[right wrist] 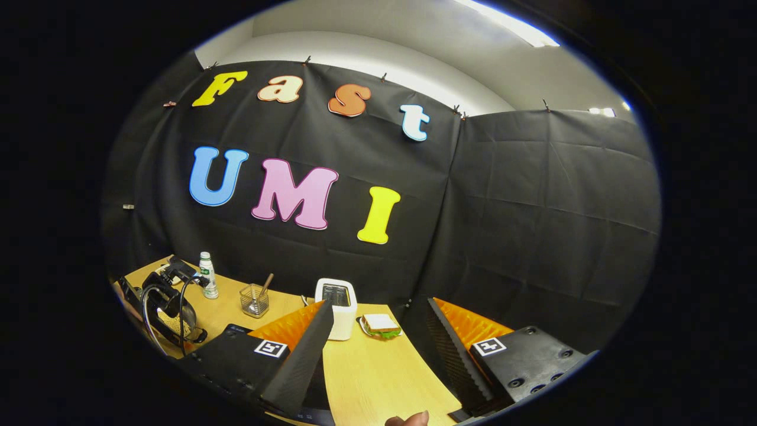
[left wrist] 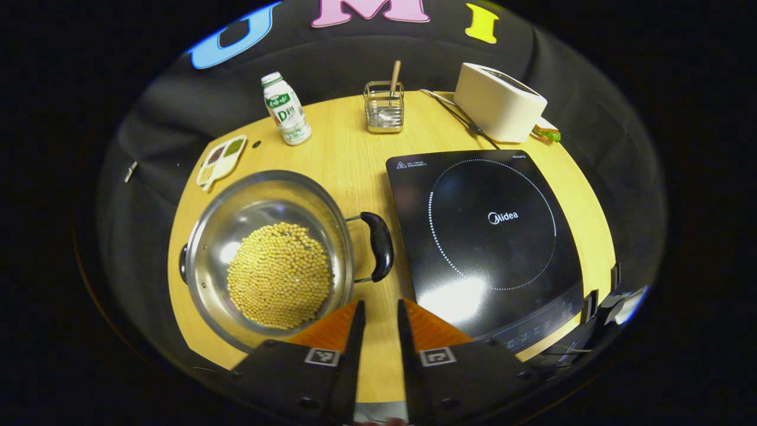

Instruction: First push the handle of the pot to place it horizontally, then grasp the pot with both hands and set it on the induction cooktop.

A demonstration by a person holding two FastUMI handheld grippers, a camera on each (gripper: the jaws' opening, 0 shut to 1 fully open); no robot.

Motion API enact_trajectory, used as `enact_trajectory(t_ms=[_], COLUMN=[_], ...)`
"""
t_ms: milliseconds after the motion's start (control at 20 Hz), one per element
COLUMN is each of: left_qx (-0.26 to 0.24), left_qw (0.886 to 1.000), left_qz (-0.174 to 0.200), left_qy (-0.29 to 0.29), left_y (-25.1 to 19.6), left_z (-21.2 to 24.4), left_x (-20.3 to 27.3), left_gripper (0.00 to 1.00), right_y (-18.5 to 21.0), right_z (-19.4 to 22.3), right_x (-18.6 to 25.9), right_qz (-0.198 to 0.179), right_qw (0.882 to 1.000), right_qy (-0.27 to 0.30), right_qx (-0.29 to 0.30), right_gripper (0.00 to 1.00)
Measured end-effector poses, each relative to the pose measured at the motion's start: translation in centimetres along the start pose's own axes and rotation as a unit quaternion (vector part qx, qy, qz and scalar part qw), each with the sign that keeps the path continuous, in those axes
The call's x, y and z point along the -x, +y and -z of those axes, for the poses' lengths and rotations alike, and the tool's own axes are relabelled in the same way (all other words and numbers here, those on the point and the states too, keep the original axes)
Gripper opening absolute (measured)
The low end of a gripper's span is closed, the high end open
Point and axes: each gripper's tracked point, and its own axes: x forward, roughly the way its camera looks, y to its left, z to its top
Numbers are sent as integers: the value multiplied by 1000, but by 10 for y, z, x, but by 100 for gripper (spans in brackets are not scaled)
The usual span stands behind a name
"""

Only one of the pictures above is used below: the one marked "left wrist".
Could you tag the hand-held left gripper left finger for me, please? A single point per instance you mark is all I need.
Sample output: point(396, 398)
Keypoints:
point(353, 378)

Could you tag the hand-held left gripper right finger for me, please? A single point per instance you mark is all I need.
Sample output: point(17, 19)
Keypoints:
point(408, 378)

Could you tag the pile of yellow soybeans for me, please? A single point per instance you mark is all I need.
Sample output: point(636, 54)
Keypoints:
point(278, 278)

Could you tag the black induction cooktop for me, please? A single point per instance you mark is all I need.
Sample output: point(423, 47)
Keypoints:
point(473, 195)

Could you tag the stainless steel pot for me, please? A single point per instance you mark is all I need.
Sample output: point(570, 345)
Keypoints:
point(260, 201)

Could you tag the white divided sample dish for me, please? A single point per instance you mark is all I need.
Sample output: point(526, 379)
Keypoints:
point(220, 165)

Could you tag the white plastic drink bottle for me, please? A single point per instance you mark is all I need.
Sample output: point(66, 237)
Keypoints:
point(290, 115)

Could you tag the sandwich with lettuce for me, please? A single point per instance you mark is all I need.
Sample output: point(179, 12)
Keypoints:
point(550, 135)

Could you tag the white toaster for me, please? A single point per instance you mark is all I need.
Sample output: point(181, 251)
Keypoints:
point(497, 109)

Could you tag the silver cloth clip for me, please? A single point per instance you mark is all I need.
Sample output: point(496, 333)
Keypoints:
point(130, 171)

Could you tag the wooden stick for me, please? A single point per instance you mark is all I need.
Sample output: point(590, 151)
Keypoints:
point(395, 74)

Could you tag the black backdrop cloth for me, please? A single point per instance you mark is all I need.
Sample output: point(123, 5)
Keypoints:
point(343, 65)

